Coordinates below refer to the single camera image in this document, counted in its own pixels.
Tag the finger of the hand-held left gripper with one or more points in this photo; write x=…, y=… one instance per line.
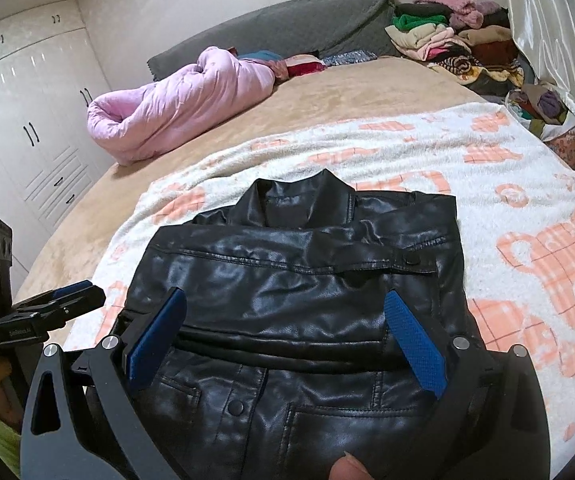
x=85, y=302
x=70, y=290

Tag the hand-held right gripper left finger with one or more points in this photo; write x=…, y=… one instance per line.
x=155, y=340

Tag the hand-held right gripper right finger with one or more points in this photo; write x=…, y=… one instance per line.
x=417, y=350

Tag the black leather jacket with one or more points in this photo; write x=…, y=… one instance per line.
x=287, y=300

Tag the bag of clothes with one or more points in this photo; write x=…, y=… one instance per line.
x=542, y=107

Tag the pile of folded clothes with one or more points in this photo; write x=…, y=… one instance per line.
x=427, y=35

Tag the person's right hand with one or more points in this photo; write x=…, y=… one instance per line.
x=350, y=469

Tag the white orange bear blanket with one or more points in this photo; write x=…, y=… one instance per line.
x=517, y=210

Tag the white wardrobe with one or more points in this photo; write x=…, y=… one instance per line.
x=17, y=110

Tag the pink quilted duvet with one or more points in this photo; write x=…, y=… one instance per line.
x=167, y=105

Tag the orange floral fabric box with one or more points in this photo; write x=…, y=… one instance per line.
x=565, y=149

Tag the tan bed sheet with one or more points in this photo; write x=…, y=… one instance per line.
x=317, y=95

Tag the blue patterned pillow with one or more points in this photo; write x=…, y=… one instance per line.
x=350, y=57

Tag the teal pillow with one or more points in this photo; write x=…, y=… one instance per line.
x=260, y=56

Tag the red pillow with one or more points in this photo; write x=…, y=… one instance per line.
x=305, y=66

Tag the grey headboard cushion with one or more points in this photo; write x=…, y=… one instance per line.
x=277, y=25

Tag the white satin curtain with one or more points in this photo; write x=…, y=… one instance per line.
x=567, y=35

